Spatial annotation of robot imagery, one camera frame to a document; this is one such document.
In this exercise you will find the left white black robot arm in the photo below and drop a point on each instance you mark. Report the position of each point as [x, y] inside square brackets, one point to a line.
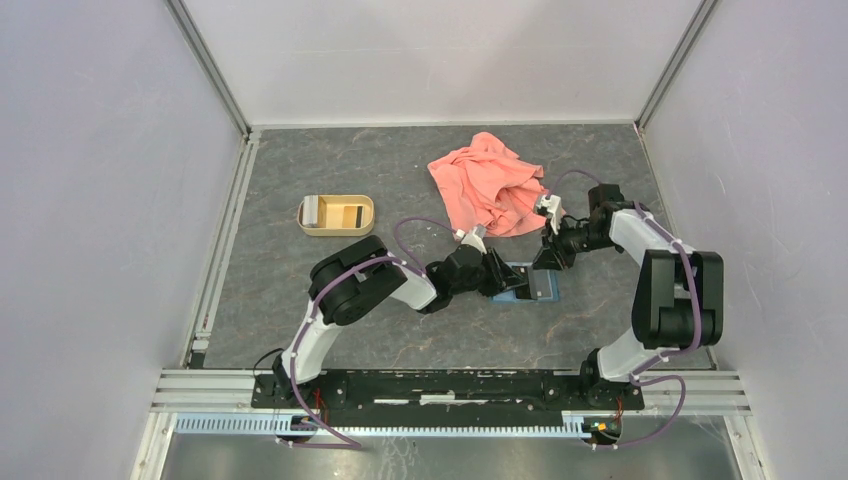
[348, 285]

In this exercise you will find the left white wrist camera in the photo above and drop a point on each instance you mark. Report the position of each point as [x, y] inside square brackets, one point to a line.
[471, 239]

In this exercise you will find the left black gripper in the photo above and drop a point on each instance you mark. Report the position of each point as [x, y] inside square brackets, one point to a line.
[501, 276]

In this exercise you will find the pink crumpled cloth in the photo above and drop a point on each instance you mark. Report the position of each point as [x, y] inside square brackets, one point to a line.
[485, 183]

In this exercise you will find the blue card holder wallet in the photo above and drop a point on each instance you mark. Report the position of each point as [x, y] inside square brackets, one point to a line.
[525, 270]

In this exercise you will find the beige oval tray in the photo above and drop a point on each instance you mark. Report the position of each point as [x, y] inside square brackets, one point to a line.
[339, 212]

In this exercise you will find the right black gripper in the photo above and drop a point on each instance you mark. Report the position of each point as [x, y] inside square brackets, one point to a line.
[548, 257]

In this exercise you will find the grey card stack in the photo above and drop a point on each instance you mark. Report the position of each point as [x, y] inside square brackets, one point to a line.
[311, 212]

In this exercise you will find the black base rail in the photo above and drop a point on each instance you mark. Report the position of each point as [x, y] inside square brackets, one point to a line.
[448, 398]

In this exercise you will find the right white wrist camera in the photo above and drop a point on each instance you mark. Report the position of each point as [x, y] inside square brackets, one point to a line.
[550, 206]

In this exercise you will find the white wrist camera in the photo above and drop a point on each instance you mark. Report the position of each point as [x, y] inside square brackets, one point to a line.
[550, 206]
[471, 239]

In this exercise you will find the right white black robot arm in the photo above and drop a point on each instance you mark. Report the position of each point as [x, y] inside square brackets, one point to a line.
[678, 305]

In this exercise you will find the white slotted cable duct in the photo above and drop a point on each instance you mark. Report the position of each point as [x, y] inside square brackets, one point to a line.
[300, 426]

